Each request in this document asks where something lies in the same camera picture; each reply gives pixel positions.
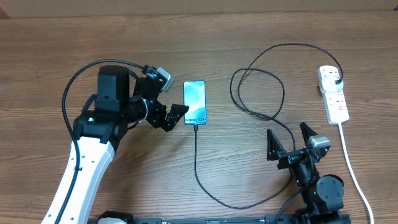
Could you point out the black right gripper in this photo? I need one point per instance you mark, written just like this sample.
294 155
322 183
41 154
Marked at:
275 150

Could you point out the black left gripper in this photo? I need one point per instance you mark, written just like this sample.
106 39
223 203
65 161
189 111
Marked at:
174 114

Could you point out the white extension socket strip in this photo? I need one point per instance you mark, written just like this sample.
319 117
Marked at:
335 103

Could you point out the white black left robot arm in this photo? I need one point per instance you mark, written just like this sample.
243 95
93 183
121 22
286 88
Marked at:
121 102

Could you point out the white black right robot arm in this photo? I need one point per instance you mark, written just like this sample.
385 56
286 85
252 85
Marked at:
322 196

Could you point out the white charger plug adapter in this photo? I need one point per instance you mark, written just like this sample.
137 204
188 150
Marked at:
329 85

